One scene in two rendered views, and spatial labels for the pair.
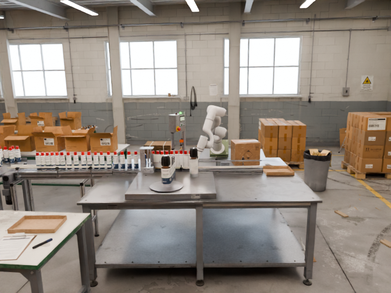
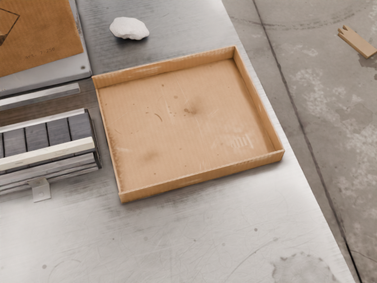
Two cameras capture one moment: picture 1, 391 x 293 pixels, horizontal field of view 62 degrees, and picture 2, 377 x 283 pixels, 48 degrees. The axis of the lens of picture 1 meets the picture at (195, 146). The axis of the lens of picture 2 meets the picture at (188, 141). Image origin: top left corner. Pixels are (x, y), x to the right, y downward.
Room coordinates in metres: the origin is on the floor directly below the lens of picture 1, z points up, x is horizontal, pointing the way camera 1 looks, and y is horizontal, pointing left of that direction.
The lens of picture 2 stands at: (3.03, -0.78, 1.52)
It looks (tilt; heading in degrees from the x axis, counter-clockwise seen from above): 60 degrees down; 342
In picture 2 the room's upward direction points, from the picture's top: 1 degrees clockwise
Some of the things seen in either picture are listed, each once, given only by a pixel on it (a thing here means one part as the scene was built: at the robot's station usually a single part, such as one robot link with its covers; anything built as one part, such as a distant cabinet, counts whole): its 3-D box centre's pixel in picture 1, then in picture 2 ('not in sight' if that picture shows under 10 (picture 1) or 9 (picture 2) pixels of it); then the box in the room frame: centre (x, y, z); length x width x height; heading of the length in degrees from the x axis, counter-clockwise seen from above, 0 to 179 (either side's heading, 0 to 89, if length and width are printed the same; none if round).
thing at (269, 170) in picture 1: (277, 170); (183, 117); (3.45, -0.90, 0.85); 0.30 x 0.26 x 0.04; 89
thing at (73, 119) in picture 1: (70, 120); not in sight; (7.05, 2.73, 0.97); 0.43 x 0.42 x 0.37; 170
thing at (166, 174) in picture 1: (166, 170); not in sight; (2.86, 0.27, 1.04); 0.09 x 0.09 x 0.29
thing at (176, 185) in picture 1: (166, 186); not in sight; (2.86, 0.27, 0.89); 0.31 x 0.31 x 0.01
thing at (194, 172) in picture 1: (194, 161); not in sight; (3.18, 0.02, 1.03); 0.09 x 0.09 x 0.30
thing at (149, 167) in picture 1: (147, 159); not in sight; (3.37, 0.52, 1.01); 0.14 x 0.13 x 0.26; 89
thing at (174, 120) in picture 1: (177, 122); not in sight; (3.54, 0.20, 1.38); 0.17 x 0.10 x 0.19; 144
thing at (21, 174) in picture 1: (64, 204); not in sight; (3.48, 1.50, 0.47); 1.17 x 0.38 x 0.94; 89
